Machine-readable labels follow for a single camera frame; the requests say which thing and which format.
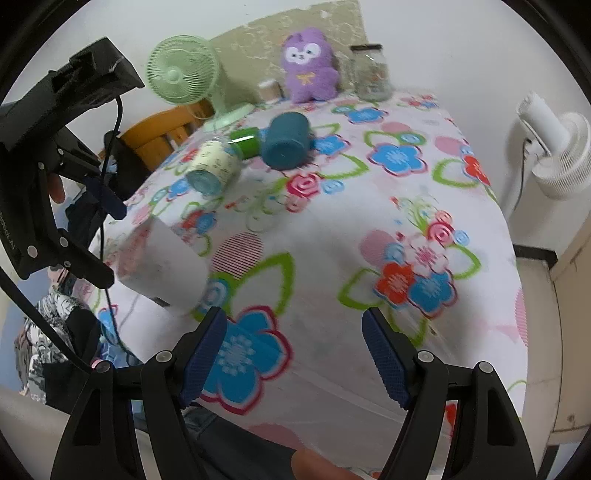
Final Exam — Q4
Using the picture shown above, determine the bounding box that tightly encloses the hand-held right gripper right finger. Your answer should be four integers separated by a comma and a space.
361, 307, 539, 480

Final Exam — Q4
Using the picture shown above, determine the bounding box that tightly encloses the person's left hand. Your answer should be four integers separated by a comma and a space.
48, 173, 68, 204

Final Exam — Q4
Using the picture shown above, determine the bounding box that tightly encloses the green desk fan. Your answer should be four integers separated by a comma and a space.
147, 34, 256, 133

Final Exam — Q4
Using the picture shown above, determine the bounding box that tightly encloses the glass jar with black lid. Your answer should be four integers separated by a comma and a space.
349, 44, 393, 102

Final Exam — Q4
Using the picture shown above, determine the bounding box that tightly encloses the wooden chair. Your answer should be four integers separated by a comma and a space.
119, 99, 216, 172

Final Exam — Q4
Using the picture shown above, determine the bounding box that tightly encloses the black and white patterned cloth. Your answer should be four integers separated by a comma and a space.
14, 277, 116, 412

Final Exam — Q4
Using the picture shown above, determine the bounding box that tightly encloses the floral tablecloth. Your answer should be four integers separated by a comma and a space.
90, 90, 530, 477

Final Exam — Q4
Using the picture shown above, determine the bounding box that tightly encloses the small beige cup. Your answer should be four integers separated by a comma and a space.
257, 79, 282, 103

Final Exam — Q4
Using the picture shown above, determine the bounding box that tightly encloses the beige cabinet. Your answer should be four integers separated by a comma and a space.
512, 216, 591, 445

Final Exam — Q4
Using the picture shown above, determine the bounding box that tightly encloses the purple plush toy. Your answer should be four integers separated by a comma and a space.
281, 27, 343, 105

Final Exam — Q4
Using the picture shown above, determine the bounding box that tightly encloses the green cup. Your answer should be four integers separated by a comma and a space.
228, 128, 265, 160

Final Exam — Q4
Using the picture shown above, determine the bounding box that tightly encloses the white cup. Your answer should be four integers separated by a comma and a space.
113, 217, 211, 317

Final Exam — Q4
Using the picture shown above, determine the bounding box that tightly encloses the beige patterned wall cloth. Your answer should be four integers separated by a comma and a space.
211, 0, 371, 108

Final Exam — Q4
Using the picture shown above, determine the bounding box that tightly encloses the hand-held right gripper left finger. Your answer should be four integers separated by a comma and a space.
50, 305, 228, 480

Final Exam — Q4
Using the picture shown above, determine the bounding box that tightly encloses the teal cup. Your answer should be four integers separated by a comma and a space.
261, 112, 317, 169

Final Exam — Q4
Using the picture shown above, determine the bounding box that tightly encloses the white floor fan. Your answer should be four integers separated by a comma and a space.
501, 91, 591, 223

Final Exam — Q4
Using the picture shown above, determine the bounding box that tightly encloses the person's leg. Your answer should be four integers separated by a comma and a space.
184, 408, 372, 480

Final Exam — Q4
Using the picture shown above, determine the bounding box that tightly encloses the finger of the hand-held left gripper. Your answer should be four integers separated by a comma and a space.
55, 126, 127, 220
48, 226, 115, 288

